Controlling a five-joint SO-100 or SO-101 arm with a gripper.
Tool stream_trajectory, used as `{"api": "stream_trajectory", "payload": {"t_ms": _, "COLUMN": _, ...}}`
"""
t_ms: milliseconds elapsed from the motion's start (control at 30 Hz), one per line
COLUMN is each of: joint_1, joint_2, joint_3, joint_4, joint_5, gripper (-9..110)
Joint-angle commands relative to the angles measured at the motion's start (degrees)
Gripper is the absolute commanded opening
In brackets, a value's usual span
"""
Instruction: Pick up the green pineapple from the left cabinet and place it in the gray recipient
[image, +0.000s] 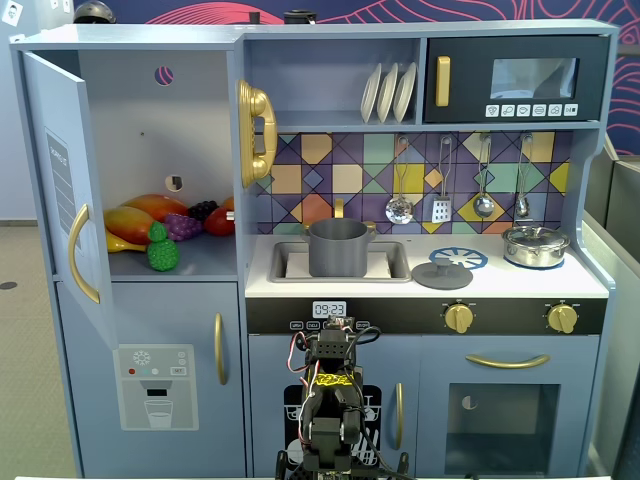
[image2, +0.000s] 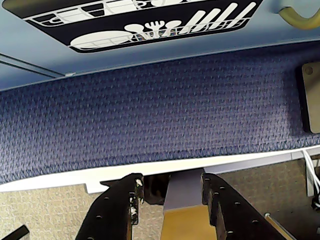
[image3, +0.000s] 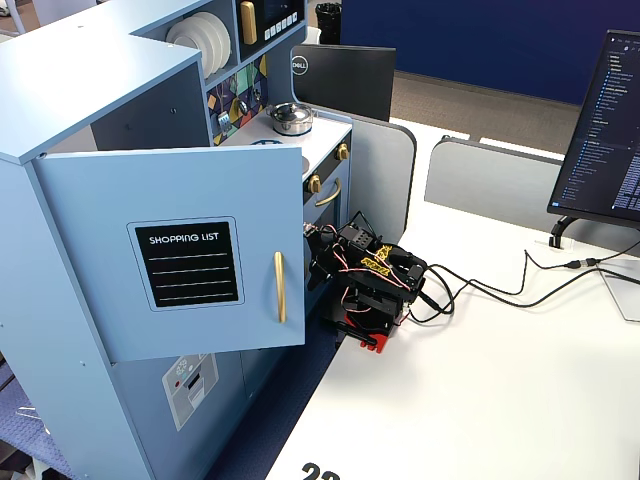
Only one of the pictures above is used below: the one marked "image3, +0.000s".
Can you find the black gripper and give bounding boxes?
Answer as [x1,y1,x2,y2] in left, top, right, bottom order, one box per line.
[307,222,382,292]

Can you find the blue shopping list cabinet door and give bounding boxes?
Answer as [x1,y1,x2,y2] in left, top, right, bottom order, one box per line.
[30,144,307,364]

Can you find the red table clamp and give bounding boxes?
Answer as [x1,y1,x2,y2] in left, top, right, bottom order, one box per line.
[319,313,392,356]

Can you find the grey rounded desk divider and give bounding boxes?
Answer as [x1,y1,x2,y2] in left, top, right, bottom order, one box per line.
[310,106,418,251]

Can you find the silver pot with lid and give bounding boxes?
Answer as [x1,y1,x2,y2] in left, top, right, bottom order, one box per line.
[265,101,316,137]

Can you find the silver toy spatula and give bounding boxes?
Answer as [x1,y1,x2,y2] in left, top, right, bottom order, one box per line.
[217,82,233,135]

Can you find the silver toy ladle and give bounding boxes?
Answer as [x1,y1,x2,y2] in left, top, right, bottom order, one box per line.
[233,74,250,117]

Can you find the grey low desk divider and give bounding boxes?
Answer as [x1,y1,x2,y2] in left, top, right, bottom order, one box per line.
[423,135,640,244]

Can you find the black Dell monitor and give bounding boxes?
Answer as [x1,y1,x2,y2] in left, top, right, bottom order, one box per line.
[290,43,397,124]

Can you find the black number sticker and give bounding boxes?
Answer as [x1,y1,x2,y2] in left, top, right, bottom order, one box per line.
[300,462,342,480]

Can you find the black trash bin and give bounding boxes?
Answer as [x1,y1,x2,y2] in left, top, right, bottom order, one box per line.
[315,2,343,46]

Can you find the black toy microwave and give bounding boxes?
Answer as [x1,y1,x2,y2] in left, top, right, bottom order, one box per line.
[234,0,307,62]

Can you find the white plate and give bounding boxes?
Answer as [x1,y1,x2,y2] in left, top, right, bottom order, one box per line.
[165,19,209,80]
[200,10,233,67]
[190,13,226,72]
[179,16,219,77]

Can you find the blue office partition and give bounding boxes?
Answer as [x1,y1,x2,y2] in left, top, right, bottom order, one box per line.
[339,0,640,107]

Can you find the monitor with code screen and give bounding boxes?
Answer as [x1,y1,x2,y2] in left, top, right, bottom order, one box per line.
[546,28,640,225]

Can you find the blue toy kitchen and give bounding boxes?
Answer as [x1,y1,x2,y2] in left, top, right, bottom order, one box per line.
[0,0,354,480]

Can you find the gold cabinet door handle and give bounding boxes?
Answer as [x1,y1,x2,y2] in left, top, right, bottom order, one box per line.
[273,251,288,325]

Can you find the gold oven handle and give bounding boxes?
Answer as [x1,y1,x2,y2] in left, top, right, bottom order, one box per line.
[314,178,343,208]

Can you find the black power cable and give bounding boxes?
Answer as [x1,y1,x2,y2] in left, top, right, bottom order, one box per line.
[408,267,640,324]

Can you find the gold microwave handle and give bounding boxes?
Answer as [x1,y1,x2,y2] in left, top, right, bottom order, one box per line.
[239,0,259,47]

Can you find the grey flat base plate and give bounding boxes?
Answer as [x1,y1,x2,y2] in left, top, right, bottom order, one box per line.
[598,269,640,323]

